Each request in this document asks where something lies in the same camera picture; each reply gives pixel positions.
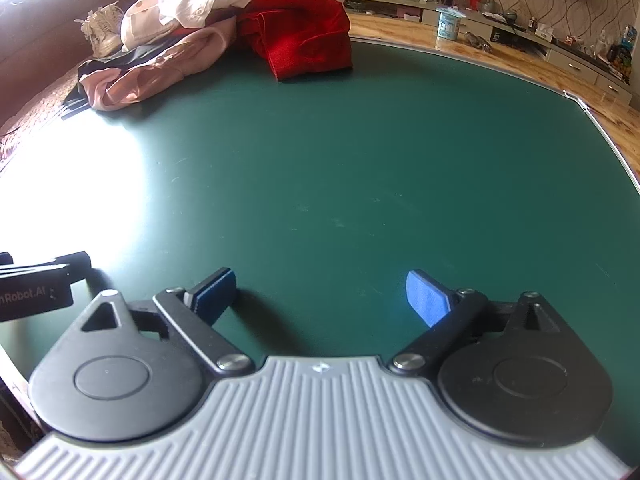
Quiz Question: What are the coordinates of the pink garment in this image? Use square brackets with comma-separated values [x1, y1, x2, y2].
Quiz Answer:
[79, 24, 240, 112]

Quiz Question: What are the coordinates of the white high-top sneaker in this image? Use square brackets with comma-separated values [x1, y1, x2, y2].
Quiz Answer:
[75, 2, 124, 57]

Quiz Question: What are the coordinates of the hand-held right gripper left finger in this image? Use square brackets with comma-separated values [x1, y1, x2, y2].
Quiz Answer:
[70, 267, 257, 377]

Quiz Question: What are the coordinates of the dark key bunch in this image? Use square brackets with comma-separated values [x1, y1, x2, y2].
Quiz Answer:
[464, 31, 494, 54]

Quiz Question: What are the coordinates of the white blue yogurt cup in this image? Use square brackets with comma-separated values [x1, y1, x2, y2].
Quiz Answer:
[435, 6, 467, 42]

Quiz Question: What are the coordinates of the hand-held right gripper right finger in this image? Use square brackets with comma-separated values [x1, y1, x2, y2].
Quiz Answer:
[387, 269, 571, 376]

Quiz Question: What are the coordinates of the green framed mat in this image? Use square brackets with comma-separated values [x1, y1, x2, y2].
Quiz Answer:
[0, 35, 640, 466]

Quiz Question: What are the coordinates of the dark grey garment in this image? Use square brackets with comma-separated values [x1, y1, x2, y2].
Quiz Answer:
[61, 42, 168, 120]

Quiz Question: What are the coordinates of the white TV cabinet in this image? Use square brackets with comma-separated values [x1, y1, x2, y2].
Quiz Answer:
[337, 0, 640, 107]

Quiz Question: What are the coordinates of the white orange-dotted shirt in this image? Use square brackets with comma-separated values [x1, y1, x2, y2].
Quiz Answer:
[121, 0, 268, 52]

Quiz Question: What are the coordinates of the brown leather sofa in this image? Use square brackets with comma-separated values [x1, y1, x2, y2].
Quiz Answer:
[0, 0, 168, 126]

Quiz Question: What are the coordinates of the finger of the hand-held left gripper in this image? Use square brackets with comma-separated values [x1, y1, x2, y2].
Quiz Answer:
[0, 250, 94, 282]

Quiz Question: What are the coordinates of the red garment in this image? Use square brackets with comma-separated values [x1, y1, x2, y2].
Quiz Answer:
[236, 0, 354, 82]

